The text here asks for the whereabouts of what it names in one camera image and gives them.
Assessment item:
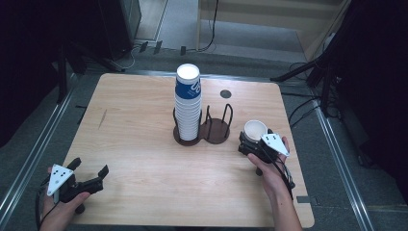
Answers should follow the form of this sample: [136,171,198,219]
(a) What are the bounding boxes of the white floor cable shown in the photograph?
[117,44,142,71]

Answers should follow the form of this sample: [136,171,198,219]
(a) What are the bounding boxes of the metal floor rail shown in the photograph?
[313,101,377,231]
[0,90,75,219]

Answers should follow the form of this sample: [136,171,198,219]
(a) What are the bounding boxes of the person's right hand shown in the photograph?
[246,136,293,198]

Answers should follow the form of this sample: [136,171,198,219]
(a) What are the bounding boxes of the dark curtain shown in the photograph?
[0,0,109,149]
[336,0,408,201]

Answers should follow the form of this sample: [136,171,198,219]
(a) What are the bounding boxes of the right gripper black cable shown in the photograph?
[270,155,296,200]

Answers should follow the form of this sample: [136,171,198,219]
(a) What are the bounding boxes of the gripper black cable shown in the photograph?
[270,155,296,200]
[34,187,63,231]

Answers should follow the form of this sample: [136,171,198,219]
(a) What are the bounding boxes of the stack of white cups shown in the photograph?
[174,63,203,142]

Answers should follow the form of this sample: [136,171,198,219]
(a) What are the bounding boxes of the black floor cables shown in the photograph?
[281,91,322,130]

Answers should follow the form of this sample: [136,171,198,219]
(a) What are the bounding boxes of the grey tape strip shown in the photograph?
[295,195,319,207]

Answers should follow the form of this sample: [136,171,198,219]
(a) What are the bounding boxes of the person's left hand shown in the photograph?
[38,166,91,231]

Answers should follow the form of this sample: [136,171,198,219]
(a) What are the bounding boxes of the single paper cup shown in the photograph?
[243,119,268,144]

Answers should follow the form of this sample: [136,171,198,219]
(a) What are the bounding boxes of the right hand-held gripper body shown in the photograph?
[252,133,292,166]

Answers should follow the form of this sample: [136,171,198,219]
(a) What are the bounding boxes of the black hanging cable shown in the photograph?
[195,0,220,53]

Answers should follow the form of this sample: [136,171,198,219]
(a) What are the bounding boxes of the black wire cup holder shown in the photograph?
[172,103,234,147]

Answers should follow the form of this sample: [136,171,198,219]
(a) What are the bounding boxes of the black metal stand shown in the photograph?
[269,47,339,117]
[57,40,127,104]

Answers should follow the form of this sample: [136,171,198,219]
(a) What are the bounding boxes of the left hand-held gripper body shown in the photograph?
[46,164,105,204]

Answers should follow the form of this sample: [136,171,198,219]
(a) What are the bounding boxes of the light wooden steps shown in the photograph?
[195,0,351,63]

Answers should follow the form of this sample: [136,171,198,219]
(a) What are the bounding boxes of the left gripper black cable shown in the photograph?
[34,187,63,231]

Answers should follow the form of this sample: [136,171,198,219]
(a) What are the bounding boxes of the black cabinet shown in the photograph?
[98,0,142,61]

